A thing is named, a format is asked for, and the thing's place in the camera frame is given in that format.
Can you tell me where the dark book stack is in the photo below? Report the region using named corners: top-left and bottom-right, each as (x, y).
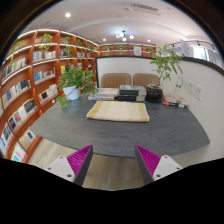
top-left (117, 85), bottom-right (147, 102)

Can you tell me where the ceiling chandelier lamp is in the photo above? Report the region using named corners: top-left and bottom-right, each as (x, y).
top-left (115, 30), bottom-right (127, 42)

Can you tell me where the orange wooden bookshelf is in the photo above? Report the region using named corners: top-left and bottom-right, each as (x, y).
top-left (0, 29), bottom-right (99, 162)

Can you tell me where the green plant in white pot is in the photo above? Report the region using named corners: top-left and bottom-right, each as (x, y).
top-left (56, 65), bottom-right (98, 108)

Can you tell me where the right tan chair back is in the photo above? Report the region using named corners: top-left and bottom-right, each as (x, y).
top-left (133, 73), bottom-right (159, 88)

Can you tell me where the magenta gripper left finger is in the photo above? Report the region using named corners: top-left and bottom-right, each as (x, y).
top-left (45, 145), bottom-right (93, 186)

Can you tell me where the tall plant in black pot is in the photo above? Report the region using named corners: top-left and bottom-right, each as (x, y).
top-left (146, 45), bottom-right (182, 103)

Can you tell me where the white book stack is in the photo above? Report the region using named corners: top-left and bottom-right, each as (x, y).
top-left (88, 88), bottom-right (119, 101)

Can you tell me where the cream folded towel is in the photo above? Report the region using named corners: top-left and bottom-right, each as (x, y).
top-left (86, 101), bottom-right (149, 122)

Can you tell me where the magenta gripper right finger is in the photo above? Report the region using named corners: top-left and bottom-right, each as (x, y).
top-left (134, 145), bottom-right (182, 185)

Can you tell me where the tan chair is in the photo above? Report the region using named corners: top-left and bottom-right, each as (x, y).
top-left (100, 73), bottom-right (132, 88)
top-left (133, 73), bottom-right (159, 88)

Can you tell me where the left tan chair back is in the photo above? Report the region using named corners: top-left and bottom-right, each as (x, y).
top-left (100, 73), bottom-right (132, 88)

